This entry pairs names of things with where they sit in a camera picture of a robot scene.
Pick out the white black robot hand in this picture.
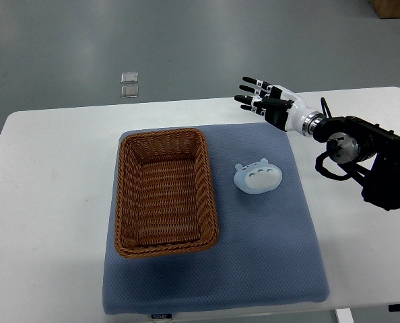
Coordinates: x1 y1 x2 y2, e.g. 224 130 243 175
234 76 316 132

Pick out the blue white plush toy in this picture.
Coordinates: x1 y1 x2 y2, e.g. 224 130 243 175
234 158 283 194

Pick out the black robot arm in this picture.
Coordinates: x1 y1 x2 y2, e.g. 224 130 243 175
234 76 400 211

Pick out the brown wicker basket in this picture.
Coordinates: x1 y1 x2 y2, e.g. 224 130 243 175
114 128 219 258

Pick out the upper metal floor plate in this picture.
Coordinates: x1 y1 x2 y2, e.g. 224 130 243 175
121 72 139 84

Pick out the brown cardboard box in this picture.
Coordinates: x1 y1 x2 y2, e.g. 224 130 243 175
370 0 400 19

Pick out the blue padded mat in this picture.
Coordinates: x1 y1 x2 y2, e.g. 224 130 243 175
102 123 329 315

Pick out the white table leg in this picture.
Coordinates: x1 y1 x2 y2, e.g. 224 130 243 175
335 308 354 323

